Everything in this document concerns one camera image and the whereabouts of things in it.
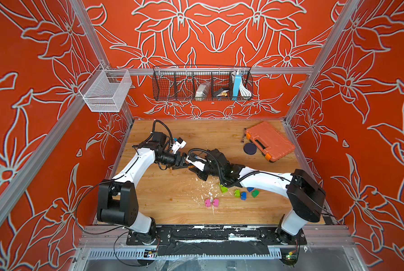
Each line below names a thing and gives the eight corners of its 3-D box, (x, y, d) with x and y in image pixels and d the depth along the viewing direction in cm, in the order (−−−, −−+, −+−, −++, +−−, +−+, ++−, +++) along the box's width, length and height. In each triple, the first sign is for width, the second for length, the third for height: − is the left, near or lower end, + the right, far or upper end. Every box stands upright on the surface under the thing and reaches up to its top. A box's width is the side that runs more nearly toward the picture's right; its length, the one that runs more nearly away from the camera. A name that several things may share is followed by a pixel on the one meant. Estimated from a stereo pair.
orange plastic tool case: (270, 164, 98) (273, 159, 94) (244, 135, 113) (245, 130, 109) (293, 151, 104) (297, 146, 100) (265, 125, 118) (267, 120, 114)
